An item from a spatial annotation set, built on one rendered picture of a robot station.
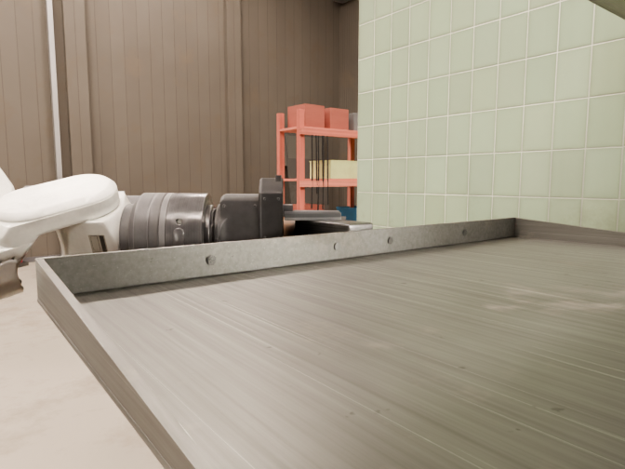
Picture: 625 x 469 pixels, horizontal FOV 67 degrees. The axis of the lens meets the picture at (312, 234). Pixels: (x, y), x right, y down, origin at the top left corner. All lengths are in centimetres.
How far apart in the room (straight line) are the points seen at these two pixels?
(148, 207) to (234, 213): 8
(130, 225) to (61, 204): 6
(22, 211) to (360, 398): 39
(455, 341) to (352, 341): 5
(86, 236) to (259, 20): 997
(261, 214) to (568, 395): 36
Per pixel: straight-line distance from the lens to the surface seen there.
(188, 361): 20
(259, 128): 994
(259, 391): 17
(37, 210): 49
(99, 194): 50
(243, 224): 48
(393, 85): 213
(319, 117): 504
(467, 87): 189
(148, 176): 887
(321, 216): 49
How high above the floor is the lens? 125
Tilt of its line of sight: 7 degrees down
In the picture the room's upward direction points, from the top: straight up
